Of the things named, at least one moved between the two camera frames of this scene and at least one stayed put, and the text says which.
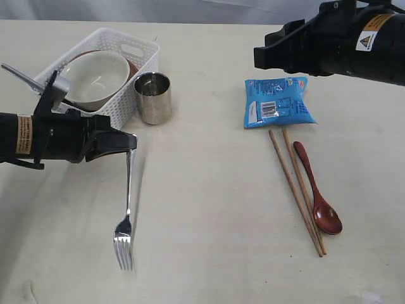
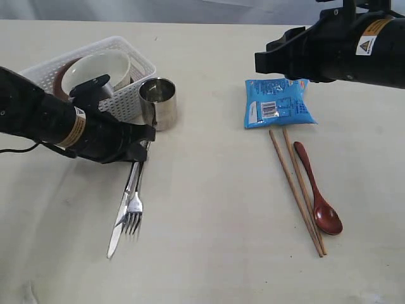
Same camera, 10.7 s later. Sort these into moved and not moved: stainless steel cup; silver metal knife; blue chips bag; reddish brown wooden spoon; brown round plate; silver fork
Moved: stainless steel cup; silver metal knife; brown round plate; silver fork
Not moved: blue chips bag; reddish brown wooden spoon
